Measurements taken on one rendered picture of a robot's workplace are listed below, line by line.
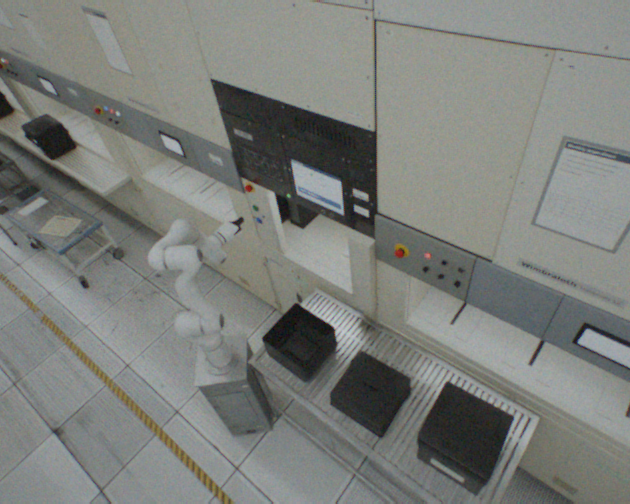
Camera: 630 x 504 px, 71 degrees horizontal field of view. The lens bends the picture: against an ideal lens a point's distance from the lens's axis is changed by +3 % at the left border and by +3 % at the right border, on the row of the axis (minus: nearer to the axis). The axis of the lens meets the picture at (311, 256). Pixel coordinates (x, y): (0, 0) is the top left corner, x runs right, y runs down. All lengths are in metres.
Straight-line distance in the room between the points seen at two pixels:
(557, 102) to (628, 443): 1.47
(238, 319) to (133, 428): 1.03
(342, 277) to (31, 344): 2.71
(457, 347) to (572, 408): 0.51
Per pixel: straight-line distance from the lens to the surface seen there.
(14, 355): 4.28
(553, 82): 1.28
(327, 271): 2.55
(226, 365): 2.45
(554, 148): 1.36
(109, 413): 3.55
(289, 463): 2.99
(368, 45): 1.48
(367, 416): 2.12
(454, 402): 2.01
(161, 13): 2.24
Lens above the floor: 2.84
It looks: 48 degrees down
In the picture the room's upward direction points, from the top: 11 degrees counter-clockwise
